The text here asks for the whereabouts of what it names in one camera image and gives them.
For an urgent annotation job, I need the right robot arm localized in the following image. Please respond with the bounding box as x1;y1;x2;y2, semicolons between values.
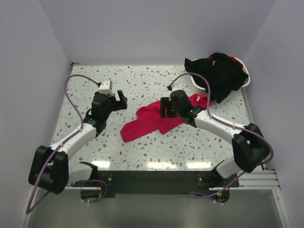
160;90;272;188

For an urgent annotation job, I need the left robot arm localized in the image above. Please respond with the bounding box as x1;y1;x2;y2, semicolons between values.
28;90;127;194

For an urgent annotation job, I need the aluminium frame rail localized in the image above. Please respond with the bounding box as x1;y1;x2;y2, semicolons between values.
238;170;280;190

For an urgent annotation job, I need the black t shirt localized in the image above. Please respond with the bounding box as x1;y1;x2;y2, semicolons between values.
184;53;248;104

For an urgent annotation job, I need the white laundry basket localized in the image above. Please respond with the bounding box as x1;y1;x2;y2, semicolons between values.
190;57;251;94

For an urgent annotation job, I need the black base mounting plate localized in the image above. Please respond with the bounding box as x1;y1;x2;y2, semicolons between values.
80;170;239;204

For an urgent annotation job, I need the red garment in basket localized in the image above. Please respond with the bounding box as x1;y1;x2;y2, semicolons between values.
209;56;244;69

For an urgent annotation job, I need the pink t shirt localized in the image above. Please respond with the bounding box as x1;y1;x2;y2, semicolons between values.
120;93;213;143

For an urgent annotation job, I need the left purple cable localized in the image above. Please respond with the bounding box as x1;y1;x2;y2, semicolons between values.
25;74;102;215

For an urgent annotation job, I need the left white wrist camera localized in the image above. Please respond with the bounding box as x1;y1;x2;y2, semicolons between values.
98;80;114;96

